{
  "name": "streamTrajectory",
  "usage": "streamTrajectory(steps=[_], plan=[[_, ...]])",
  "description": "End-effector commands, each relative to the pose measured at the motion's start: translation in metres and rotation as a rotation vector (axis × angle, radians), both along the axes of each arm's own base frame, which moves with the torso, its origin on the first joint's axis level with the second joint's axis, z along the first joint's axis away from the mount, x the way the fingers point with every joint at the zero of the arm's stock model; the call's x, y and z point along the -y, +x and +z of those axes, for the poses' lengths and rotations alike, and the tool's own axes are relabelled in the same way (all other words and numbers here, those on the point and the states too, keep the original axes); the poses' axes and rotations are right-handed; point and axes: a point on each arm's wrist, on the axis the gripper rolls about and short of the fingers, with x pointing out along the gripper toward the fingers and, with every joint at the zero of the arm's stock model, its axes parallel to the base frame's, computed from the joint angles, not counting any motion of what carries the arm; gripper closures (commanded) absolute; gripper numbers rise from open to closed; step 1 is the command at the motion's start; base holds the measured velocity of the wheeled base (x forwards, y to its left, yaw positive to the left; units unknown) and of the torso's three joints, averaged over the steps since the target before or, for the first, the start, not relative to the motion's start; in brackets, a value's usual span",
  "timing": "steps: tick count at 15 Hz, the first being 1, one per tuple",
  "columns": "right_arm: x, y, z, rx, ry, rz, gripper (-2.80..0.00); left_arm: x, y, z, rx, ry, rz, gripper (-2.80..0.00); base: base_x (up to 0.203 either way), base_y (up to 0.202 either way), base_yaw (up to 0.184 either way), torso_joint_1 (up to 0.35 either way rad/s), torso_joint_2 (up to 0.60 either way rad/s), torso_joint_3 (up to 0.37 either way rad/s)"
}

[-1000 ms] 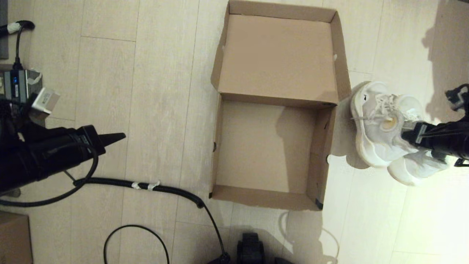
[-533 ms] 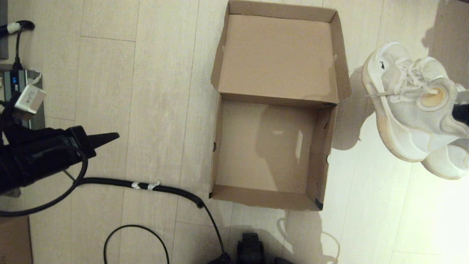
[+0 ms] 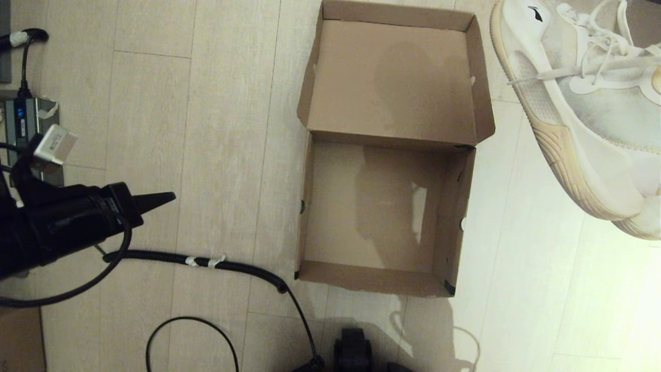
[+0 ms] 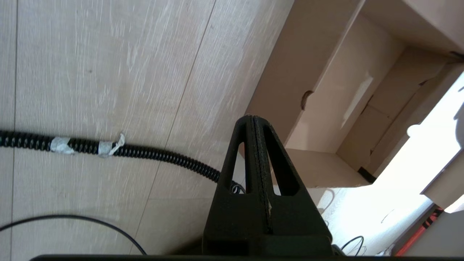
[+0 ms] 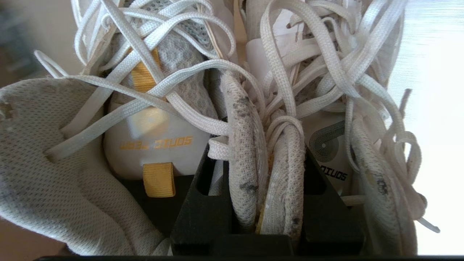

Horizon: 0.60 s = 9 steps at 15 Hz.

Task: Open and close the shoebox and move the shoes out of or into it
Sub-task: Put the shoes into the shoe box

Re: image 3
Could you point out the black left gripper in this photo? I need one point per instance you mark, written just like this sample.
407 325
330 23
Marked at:
77 222

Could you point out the dark grey panel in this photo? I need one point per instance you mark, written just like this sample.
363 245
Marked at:
5 15

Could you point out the brown cardboard shoe box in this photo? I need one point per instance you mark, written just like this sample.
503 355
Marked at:
387 77

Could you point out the grey power supply unit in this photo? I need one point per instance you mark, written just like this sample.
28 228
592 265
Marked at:
15 129

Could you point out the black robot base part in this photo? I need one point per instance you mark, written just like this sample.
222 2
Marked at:
352 351

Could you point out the brown cardboard carton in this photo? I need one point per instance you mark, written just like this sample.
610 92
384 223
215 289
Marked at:
18 346

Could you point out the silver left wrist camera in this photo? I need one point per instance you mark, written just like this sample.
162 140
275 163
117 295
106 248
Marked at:
54 144

